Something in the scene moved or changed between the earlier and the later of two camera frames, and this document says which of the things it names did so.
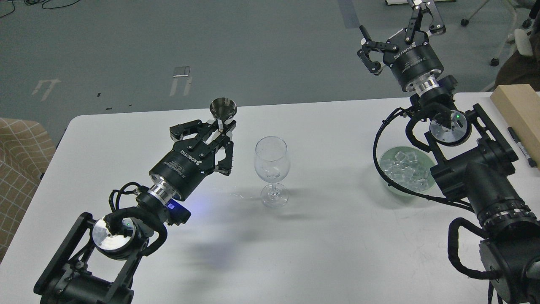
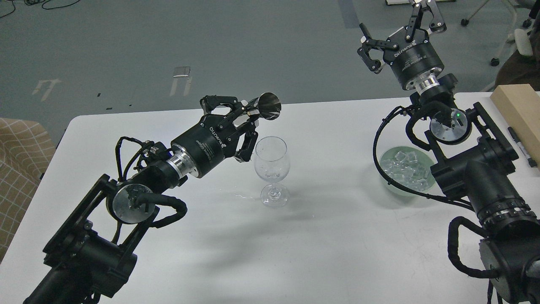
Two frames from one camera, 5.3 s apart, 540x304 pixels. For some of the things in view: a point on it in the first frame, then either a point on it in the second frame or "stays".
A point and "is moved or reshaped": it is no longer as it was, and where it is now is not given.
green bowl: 409,168 stays
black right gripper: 414,63 stays
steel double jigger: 222,109 is moved or reshaped
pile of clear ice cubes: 405,169 stays
